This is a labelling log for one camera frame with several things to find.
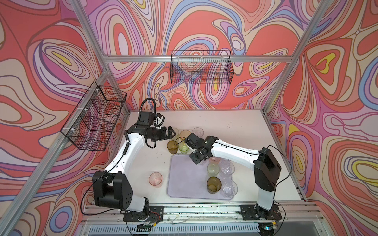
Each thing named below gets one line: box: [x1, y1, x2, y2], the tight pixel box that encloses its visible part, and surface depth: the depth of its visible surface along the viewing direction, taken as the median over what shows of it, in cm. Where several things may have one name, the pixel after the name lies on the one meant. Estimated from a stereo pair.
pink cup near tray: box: [148, 171, 163, 188], surface depth 82 cm
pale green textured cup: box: [206, 162, 221, 177], surface depth 84 cm
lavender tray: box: [166, 153, 234, 201], surface depth 85 cm
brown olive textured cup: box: [206, 176, 222, 195], surface depth 78 cm
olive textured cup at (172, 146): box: [166, 140, 179, 155], surface depth 93 cm
